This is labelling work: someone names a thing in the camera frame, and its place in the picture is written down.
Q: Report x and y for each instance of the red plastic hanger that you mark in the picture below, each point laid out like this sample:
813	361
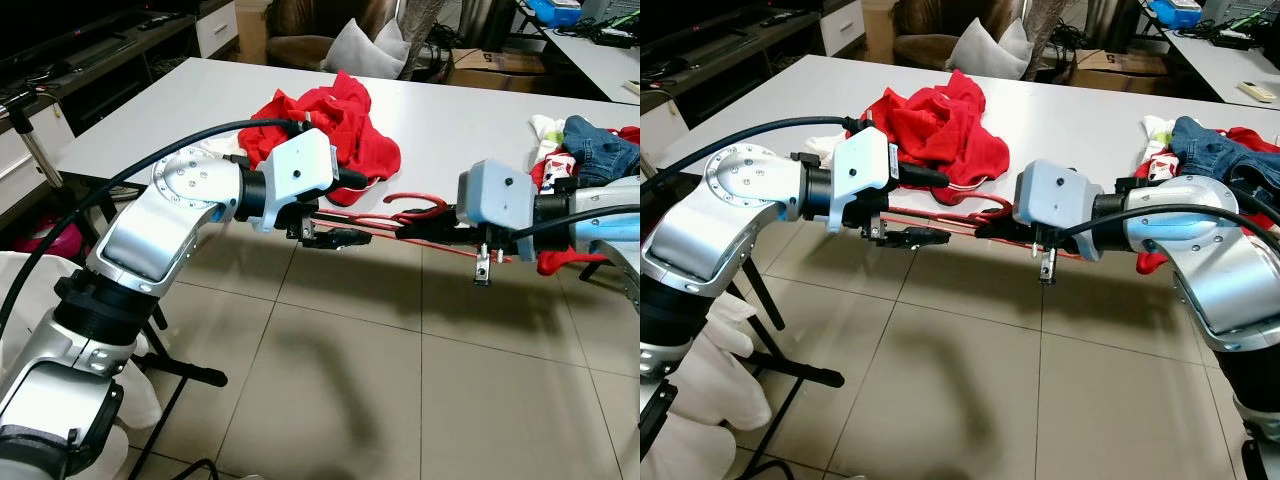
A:
960	228
385	230

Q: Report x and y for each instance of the red white-trimmed shirt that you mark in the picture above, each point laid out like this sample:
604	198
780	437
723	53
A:
930	125
340	125

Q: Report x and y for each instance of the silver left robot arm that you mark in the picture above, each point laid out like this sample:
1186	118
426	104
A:
720	240
165	215

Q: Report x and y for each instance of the white cotton garment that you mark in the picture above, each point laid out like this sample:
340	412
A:
545	130
1160	130

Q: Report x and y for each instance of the white folding table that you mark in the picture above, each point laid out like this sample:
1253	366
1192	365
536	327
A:
200	100
800	100

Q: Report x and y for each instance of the cardboard box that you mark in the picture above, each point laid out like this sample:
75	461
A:
1115	68
490	68

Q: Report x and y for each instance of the blue denim jeans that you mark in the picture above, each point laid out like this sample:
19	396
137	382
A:
1215	150
600	150

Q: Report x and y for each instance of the white cushion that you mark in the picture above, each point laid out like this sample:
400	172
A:
365	50
990	50

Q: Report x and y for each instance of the brown armchair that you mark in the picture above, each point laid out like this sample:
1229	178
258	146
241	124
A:
925	45
300	45

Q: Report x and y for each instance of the white drawer cabinet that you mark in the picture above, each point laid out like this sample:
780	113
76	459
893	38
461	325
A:
842	28
215	30

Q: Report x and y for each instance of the white desk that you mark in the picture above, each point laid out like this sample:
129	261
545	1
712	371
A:
600	65
1220	60

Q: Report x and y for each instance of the white remote control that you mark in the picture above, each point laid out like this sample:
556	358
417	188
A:
630	88
1258	92

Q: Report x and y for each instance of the dark TV console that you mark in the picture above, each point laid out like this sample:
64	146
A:
730	50
100	60

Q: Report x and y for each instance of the white low cabinet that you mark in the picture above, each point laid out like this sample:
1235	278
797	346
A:
15	160
665	125

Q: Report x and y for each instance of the blue plastic box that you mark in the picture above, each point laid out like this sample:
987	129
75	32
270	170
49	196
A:
1175	10
552	10

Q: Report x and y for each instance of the chrome rack pole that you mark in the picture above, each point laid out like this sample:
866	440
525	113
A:
40	150

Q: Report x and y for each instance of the light grey right wrist camera mount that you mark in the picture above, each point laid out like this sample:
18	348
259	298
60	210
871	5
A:
1050	200
495	200

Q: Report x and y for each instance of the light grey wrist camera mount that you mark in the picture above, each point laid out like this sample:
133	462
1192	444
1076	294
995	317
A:
1050	200
865	165
300	165
495	200

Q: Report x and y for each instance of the light grey left wrist camera mount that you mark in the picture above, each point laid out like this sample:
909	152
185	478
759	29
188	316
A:
300	165
865	165

